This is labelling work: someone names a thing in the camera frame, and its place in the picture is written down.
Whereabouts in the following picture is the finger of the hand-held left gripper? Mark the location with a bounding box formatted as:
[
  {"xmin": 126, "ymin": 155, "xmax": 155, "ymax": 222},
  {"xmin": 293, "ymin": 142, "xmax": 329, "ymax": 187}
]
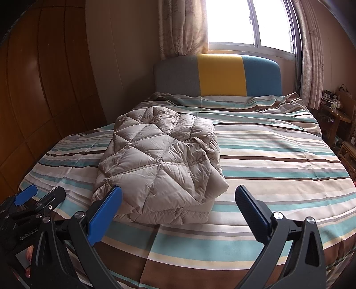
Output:
[
  {"xmin": 33, "ymin": 186, "xmax": 67, "ymax": 218},
  {"xmin": 12, "ymin": 184, "xmax": 38, "ymax": 207}
]

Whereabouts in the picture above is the window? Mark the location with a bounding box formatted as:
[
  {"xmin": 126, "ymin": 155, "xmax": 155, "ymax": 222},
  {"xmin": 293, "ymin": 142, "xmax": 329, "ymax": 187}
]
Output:
[{"xmin": 207, "ymin": 0, "xmax": 297, "ymax": 54}]

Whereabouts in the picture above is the grey yellow blue headboard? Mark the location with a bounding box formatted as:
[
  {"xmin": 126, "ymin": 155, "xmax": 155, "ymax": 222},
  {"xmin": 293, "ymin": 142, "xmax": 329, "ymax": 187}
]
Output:
[{"xmin": 153, "ymin": 54, "xmax": 283, "ymax": 96}]

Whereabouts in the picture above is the brown paper bag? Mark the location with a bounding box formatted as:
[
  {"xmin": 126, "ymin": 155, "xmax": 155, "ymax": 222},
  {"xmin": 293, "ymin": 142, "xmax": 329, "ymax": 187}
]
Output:
[{"xmin": 335, "ymin": 85, "xmax": 356, "ymax": 117}]

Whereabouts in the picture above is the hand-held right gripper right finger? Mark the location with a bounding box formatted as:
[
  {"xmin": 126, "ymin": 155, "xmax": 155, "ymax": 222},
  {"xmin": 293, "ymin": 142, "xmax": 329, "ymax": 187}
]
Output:
[{"xmin": 235, "ymin": 186, "xmax": 326, "ymax": 289}]

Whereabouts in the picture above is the rattan chair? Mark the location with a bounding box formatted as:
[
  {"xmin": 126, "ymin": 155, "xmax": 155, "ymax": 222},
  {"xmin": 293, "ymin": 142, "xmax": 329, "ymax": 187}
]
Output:
[{"xmin": 338, "ymin": 142, "xmax": 356, "ymax": 181}]

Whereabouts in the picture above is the small clutter on table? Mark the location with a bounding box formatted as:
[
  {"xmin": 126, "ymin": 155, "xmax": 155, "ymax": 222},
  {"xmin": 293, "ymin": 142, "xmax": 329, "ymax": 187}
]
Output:
[{"xmin": 321, "ymin": 89, "xmax": 340, "ymax": 109}]

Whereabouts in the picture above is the person's left hand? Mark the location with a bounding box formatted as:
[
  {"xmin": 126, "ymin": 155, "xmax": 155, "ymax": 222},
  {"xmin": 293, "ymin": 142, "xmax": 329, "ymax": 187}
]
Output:
[{"xmin": 24, "ymin": 249, "xmax": 34, "ymax": 280}]

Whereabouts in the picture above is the wooden side table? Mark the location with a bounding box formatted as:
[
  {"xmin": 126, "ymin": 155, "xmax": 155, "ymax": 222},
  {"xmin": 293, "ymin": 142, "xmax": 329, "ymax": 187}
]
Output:
[{"xmin": 320, "ymin": 106, "xmax": 352, "ymax": 142}]

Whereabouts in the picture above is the beige patterned curtain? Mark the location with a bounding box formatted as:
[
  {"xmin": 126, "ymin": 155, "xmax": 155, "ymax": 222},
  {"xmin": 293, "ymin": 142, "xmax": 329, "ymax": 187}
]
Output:
[
  {"xmin": 157, "ymin": 0, "xmax": 209, "ymax": 60},
  {"xmin": 295, "ymin": 0, "xmax": 326, "ymax": 110}
]

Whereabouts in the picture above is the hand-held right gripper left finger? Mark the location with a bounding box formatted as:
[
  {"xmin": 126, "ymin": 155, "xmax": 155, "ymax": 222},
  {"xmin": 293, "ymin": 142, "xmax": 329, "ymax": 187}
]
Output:
[{"xmin": 30, "ymin": 186, "xmax": 123, "ymax": 289}]

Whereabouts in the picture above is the striped bedspread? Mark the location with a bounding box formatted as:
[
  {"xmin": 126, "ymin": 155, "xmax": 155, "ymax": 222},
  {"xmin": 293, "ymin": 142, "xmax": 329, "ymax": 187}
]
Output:
[{"xmin": 18, "ymin": 92, "xmax": 356, "ymax": 289}]

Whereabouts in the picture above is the beige quilted puffer jacket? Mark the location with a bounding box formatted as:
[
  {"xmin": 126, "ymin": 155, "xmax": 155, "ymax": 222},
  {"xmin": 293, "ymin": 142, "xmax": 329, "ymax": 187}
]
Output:
[{"xmin": 91, "ymin": 106, "xmax": 229, "ymax": 225}]

